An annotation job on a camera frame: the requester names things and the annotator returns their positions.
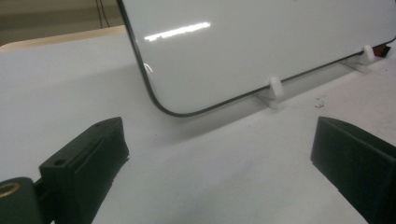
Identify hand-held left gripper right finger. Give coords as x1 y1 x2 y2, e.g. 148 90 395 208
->
310 116 396 224

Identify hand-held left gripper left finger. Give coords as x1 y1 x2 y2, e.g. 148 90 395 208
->
39 117 131 224

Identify white whiteboard with dark frame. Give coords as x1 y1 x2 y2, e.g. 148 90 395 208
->
116 0 396 119

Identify white plastic whiteboard stand foot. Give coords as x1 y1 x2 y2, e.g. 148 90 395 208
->
340 45 382 74
255 77 286 110

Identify small dark red object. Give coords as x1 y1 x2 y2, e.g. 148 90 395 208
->
372 44 391 59

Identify wooden table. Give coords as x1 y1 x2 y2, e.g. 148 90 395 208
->
0 24 127 54

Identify thin black cable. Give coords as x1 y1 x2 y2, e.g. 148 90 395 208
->
94 0 111 29

